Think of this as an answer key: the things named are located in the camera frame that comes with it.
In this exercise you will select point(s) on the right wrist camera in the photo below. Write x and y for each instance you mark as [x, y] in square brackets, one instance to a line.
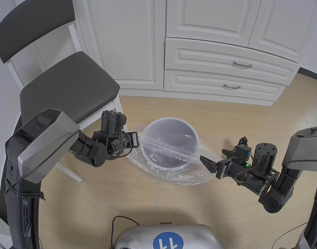
[243, 152]

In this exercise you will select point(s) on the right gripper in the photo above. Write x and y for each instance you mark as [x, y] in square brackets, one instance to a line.
[224, 170]

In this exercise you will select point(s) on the white wardrobe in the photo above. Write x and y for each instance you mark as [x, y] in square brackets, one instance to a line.
[213, 14]

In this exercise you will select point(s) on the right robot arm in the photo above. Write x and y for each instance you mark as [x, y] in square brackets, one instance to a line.
[303, 149]

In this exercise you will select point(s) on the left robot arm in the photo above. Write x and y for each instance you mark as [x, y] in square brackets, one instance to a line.
[44, 139]

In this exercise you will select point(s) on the white trash bin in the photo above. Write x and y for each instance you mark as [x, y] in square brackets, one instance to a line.
[171, 128]

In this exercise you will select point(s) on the white chair grey seat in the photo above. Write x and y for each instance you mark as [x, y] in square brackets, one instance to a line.
[65, 92]

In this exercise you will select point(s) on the clear plastic bag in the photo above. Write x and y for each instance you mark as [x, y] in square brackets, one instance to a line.
[174, 178]

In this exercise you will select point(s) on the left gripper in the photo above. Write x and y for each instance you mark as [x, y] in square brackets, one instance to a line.
[135, 140]

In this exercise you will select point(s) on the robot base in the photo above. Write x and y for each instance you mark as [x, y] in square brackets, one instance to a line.
[137, 237]

